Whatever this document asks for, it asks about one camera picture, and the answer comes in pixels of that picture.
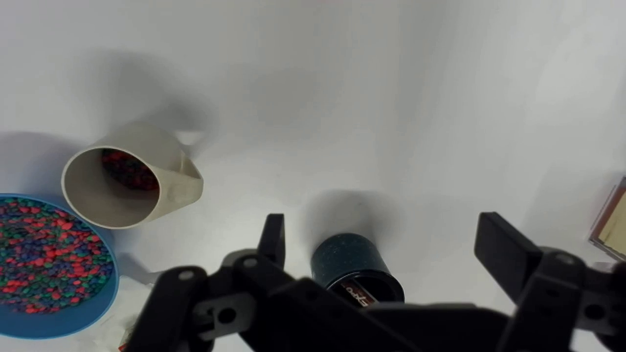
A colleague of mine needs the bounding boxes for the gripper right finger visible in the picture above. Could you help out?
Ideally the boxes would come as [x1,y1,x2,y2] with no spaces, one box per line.
[473,212,626,352]

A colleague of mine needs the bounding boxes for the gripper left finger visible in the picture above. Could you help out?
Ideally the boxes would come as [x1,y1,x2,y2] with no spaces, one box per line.
[125,213,387,352]

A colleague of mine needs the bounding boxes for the dark blue speckled cup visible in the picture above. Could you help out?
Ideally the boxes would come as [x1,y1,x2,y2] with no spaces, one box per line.
[310,233,405,307]

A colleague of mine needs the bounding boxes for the black marker with red label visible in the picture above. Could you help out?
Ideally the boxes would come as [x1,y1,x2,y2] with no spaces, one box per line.
[339,281,381,308]

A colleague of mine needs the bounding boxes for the beige plastic scoop cup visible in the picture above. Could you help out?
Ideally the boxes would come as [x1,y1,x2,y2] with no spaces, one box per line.
[61,122,205,230]

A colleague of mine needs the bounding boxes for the clear case with tan card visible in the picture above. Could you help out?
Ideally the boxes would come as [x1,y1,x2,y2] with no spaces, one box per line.
[588,176,626,261]

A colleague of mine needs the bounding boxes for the heap of coloured gravel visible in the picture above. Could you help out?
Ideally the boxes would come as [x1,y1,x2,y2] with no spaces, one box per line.
[0,198,114,314]
[101,150,160,192]

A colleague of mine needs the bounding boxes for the blue round bowl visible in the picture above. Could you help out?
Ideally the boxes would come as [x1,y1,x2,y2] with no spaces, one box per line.
[0,194,120,339]

